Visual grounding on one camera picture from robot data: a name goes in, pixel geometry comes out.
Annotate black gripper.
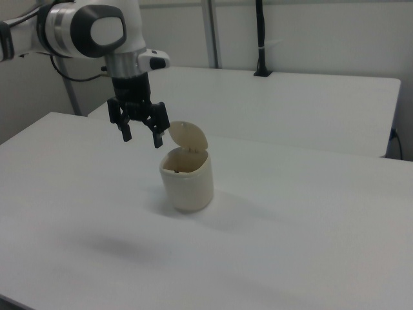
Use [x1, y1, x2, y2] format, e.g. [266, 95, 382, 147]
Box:
[106, 73, 171, 149]

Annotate cream lidded trash bin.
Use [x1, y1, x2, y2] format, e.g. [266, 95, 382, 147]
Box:
[159, 120, 214, 214]

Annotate white side table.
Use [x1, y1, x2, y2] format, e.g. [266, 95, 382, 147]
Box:
[86, 66, 402, 159]

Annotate grey metal partition post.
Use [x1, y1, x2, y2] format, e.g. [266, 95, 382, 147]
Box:
[59, 57, 82, 116]
[203, 0, 223, 69]

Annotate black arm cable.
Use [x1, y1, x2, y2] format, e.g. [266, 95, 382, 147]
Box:
[50, 54, 109, 83]

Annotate black camera stand pole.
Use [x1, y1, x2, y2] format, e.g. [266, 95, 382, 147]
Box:
[253, 0, 274, 78]

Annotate black hanging cable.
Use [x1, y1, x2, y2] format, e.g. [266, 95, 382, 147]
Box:
[390, 128, 405, 161]

